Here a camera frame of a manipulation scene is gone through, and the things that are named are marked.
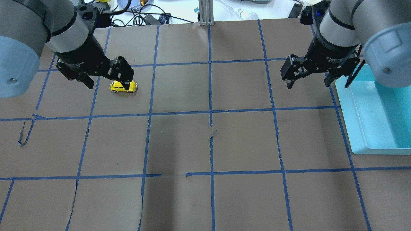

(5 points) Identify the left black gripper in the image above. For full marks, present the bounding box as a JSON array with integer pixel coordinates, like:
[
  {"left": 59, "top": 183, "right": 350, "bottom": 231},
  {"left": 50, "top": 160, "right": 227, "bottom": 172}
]
[{"left": 55, "top": 35, "right": 135, "bottom": 90}]

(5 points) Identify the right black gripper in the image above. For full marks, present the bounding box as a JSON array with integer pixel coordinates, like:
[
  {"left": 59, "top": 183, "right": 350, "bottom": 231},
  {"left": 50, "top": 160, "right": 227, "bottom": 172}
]
[{"left": 280, "top": 34, "right": 360, "bottom": 89}]

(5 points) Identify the yellow beetle toy car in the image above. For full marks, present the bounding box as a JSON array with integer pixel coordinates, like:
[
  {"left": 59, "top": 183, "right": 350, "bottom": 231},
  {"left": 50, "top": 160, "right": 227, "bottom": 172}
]
[{"left": 109, "top": 81, "right": 138, "bottom": 93}]

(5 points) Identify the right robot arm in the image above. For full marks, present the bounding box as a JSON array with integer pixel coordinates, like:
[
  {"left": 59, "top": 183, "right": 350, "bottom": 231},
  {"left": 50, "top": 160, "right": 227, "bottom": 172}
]
[{"left": 280, "top": 0, "right": 411, "bottom": 89}]

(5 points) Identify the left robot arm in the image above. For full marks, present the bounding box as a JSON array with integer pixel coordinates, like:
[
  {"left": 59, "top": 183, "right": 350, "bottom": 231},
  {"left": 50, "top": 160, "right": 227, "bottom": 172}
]
[{"left": 0, "top": 0, "right": 134, "bottom": 98}]

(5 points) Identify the light blue plastic bin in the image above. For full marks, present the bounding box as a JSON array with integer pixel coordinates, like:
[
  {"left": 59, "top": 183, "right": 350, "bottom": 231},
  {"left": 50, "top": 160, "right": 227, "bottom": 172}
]
[{"left": 335, "top": 65, "right": 411, "bottom": 155}]

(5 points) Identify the black power adapter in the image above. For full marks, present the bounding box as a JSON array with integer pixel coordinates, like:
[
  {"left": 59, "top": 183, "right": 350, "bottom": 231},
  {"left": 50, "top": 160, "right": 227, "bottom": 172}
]
[{"left": 143, "top": 13, "right": 171, "bottom": 25}]

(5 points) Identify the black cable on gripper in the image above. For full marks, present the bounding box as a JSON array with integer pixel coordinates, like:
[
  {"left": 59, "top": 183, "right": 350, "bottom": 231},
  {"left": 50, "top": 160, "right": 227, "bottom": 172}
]
[{"left": 345, "top": 59, "right": 366, "bottom": 89}]

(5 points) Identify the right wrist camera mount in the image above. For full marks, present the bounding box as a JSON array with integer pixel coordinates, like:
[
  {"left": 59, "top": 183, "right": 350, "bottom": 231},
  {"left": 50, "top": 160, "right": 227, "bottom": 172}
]
[{"left": 300, "top": 0, "right": 331, "bottom": 25}]

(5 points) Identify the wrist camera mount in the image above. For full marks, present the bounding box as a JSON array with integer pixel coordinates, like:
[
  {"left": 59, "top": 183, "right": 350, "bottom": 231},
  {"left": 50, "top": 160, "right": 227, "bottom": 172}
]
[
  {"left": 75, "top": 2, "right": 111, "bottom": 29},
  {"left": 300, "top": 0, "right": 331, "bottom": 25}
]

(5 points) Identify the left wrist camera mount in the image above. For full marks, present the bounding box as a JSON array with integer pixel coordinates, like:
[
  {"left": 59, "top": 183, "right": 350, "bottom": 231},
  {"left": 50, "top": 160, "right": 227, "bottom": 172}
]
[{"left": 75, "top": 2, "right": 111, "bottom": 29}]

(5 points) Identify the aluminium frame post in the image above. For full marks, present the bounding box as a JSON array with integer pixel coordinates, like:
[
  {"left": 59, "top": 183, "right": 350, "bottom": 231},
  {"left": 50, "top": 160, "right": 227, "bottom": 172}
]
[{"left": 198, "top": 0, "right": 215, "bottom": 27}]

